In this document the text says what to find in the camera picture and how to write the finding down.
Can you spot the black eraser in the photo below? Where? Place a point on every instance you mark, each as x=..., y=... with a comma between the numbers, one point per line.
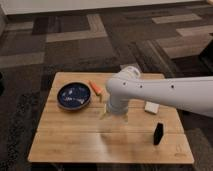
x=158, y=134

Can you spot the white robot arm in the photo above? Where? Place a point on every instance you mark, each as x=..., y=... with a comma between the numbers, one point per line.
x=193, y=94

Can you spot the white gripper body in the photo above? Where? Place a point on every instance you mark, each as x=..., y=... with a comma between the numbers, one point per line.
x=117, y=106

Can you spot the dark blue bowl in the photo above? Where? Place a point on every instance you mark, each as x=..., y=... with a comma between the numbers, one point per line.
x=74, y=96

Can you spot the white sponge block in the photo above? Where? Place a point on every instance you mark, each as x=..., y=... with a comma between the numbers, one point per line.
x=151, y=107

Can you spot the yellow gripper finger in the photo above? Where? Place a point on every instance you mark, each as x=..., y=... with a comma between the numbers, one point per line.
x=105, y=113
x=125, y=117

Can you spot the orange carrot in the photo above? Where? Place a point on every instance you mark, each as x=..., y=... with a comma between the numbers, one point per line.
x=96, y=89

